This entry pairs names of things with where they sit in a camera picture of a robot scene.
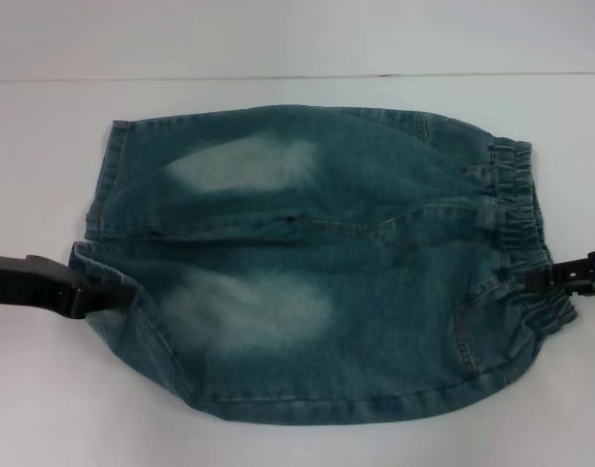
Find blue denim shorts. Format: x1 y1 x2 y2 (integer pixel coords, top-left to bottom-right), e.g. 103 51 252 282
68 102 580 414

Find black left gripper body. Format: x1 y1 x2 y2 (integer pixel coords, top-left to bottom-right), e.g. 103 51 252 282
0 252 86 320

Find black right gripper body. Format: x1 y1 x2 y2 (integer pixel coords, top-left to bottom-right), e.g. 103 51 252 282
567 249 595 299

